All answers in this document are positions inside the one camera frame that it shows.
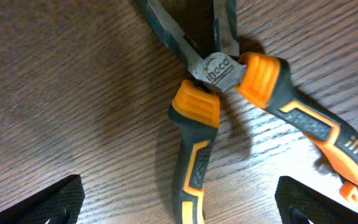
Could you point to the orange black long-nose pliers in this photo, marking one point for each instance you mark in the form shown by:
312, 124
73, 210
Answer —
261, 79

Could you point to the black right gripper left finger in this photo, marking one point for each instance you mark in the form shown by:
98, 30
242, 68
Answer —
61, 202

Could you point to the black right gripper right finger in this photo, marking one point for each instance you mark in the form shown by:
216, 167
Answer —
299, 204

